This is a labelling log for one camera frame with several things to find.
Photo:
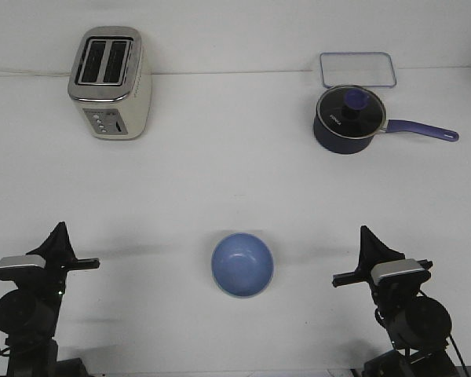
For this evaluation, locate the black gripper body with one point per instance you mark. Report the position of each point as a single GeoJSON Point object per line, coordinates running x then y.
{"type": "Point", "coordinates": [394, 291]}
{"type": "Point", "coordinates": [56, 273]}

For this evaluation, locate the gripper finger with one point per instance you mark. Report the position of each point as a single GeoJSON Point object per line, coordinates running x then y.
{"type": "Point", "coordinates": [54, 248]}
{"type": "Point", "coordinates": [69, 253]}
{"type": "Point", "coordinates": [377, 252]}
{"type": "Point", "coordinates": [364, 261]}

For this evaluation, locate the blue bowl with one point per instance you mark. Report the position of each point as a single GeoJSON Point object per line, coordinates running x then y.
{"type": "Point", "coordinates": [242, 265]}

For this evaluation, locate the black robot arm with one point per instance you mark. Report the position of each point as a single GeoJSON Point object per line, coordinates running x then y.
{"type": "Point", "coordinates": [29, 314]}
{"type": "Point", "coordinates": [418, 326]}

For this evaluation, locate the dark blue saucepan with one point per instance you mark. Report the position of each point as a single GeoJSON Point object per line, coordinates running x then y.
{"type": "Point", "coordinates": [345, 146]}

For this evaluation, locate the glass pot lid blue knob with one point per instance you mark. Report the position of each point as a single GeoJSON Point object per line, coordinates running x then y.
{"type": "Point", "coordinates": [351, 111]}

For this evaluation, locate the clear blue-rimmed food container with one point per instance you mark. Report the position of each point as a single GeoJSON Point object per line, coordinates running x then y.
{"type": "Point", "coordinates": [368, 69]}

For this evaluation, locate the cream and steel toaster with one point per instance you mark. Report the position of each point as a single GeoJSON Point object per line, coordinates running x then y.
{"type": "Point", "coordinates": [111, 82]}

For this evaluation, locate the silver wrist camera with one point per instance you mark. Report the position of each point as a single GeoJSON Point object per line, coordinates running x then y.
{"type": "Point", "coordinates": [22, 267]}
{"type": "Point", "coordinates": [385, 270]}

